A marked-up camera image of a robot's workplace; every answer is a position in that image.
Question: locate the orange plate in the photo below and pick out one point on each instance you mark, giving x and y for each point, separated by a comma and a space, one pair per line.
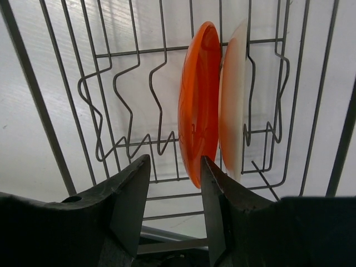
198, 100

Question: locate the metal wire dish rack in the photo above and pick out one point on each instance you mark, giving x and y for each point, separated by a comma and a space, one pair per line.
89, 86

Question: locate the pink plate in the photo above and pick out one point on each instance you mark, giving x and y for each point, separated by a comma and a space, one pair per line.
231, 102

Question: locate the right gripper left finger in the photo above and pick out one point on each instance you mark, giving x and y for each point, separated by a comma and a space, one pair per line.
97, 227

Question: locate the metal mounting rail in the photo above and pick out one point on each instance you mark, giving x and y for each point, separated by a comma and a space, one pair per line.
163, 248

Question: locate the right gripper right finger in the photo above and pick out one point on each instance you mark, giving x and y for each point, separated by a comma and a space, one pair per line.
246, 229

